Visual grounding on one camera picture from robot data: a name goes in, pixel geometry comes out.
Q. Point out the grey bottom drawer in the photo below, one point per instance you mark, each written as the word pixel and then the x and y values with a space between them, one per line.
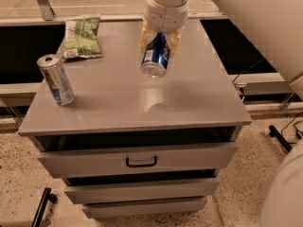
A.
pixel 139 208

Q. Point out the silver energy drink can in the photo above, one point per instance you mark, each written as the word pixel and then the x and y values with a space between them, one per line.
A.
pixel 56 79

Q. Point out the black bar bottom left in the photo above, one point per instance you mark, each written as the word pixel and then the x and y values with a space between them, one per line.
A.
pixel 47 197

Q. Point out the grey drawer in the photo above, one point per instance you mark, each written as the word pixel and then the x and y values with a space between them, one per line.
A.
pixel 122 161
pixel 122 192
pixel 139 208

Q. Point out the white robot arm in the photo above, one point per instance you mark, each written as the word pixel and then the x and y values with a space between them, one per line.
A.
pixel 275 28

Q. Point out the green chip bag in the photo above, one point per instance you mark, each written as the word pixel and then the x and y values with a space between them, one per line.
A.
pixel 81 39

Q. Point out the blue pepsi can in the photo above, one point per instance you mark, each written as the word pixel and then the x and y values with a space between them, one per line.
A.
pixel 156 57

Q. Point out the left metal window bracket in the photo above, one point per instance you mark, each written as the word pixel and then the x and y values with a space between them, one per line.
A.
pixel 46 10

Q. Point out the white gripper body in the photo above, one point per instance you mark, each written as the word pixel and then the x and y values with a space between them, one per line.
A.
pixel 165 17

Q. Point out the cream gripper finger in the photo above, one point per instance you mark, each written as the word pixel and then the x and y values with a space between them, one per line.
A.
pixel 173 40
pixel 147 35

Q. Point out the grey top drawer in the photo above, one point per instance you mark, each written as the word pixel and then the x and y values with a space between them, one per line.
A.
pixel 122 161

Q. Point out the black drawer handle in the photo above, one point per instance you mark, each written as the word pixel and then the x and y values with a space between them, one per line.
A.
pixel 135 163

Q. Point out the black floor bar right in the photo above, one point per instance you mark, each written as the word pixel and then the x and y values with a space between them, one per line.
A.
pixel 275 133

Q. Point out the grey middle drawer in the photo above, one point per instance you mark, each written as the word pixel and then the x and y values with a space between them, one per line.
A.
pixel 122 192

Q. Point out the grey drawer cabinet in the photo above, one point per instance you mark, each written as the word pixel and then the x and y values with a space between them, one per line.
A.
pixel 117 106

